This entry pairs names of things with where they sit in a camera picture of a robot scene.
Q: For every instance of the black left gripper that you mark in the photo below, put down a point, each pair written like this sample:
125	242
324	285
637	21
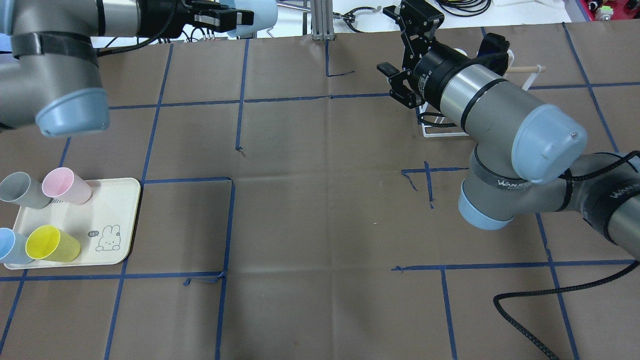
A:
159	16

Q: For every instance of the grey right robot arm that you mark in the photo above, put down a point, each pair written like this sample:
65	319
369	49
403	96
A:
529	156

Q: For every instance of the yellow plastic cup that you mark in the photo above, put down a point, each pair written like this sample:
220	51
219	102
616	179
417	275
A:
49	243

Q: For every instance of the light blue plastic cup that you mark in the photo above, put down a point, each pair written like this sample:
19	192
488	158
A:
265	15

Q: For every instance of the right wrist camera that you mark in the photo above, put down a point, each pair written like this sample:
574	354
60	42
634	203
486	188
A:
493	53

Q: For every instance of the aluminium frame beam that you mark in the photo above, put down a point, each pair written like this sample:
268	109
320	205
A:
322	20

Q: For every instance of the pink plastic cup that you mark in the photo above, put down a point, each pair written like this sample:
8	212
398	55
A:
64	185

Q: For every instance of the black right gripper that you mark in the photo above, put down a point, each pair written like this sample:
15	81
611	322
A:
431	67

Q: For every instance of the grey plastic cup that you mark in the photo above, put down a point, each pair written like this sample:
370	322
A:
21	189

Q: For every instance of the cream bunny tray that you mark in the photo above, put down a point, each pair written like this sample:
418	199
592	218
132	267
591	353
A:
103	226

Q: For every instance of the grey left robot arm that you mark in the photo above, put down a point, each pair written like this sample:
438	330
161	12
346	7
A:
54	81

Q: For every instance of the black pliers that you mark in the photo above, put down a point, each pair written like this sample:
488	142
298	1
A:
350	17

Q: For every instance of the white wire cup rack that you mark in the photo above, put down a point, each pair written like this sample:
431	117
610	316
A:
432	123

